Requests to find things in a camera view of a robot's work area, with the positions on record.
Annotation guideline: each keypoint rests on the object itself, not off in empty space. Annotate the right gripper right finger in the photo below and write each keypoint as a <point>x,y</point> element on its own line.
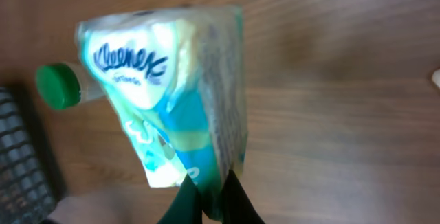
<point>236,206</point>

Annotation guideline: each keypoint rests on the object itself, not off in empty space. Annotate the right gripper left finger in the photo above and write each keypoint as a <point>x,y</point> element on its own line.
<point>186,207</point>

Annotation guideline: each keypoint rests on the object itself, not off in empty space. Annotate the small teal tissue pack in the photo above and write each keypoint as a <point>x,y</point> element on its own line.
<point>175,78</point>

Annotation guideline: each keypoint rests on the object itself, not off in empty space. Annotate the green lid clear jar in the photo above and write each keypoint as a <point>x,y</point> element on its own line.
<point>65,85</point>

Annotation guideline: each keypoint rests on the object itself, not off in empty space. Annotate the beige plastic pouch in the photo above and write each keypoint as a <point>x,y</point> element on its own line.
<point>436,78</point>

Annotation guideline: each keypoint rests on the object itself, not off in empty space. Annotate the grey plastic mesh basket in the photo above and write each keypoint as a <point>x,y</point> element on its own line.
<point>31,180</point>

